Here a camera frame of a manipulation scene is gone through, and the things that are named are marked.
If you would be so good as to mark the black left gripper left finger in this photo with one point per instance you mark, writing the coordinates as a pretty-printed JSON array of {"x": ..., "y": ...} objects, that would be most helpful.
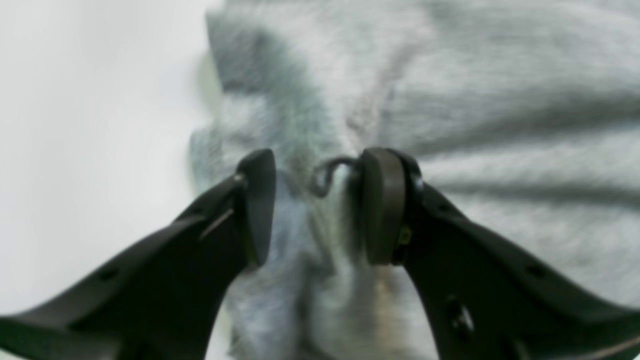
[{"x": 159, "y": 298}]

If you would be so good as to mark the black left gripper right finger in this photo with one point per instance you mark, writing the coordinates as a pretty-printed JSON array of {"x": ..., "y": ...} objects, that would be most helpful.
[{"x": 485, "y": 298}]

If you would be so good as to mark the light grey printed T-shirt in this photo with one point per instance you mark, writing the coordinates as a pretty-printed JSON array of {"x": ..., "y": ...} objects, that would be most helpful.
[{"x": 525, "y": 113}]

